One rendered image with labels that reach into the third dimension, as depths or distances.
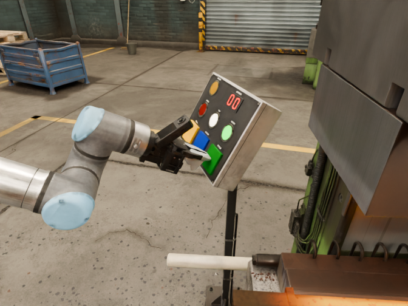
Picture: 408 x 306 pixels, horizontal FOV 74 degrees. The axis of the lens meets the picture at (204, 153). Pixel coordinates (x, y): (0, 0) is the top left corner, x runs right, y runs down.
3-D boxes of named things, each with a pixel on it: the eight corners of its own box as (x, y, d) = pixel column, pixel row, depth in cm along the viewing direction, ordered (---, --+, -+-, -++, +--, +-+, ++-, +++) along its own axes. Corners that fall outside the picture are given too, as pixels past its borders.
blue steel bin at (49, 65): (8, 85, 495) (-8, 42, 458) (47, 74, 556) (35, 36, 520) (53, 95, 448) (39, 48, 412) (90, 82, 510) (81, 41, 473)
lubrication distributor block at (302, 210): (289, 245, 90) (296, 214, 83) (285, 231, 95) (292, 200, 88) (300, 246, 90) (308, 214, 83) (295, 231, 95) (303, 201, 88)
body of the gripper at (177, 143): (172, 162, 84) (135, 151, 77) (184, 138, 81) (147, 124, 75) (179, 175, 77) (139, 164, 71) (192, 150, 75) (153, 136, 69)
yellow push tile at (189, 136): (187, 145, 98) (197, 127, 95) (182, 136, 104) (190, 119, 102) (192, 146, 98) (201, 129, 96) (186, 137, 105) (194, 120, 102)
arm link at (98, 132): (71, 129, 69) (84, 95, 66) (118, 144, 76) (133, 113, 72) (68, 149, 62) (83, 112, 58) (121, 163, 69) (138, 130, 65)
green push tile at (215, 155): (209, 175, 82) (221, 154, 79) (200, 162, 88) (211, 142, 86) (213, 176, 82) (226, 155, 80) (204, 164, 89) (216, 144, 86)
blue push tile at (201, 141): (197, 159, 90) (208, 139, 87) (189, 148, 96) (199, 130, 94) (202, 160, 90) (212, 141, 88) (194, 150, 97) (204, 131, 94)
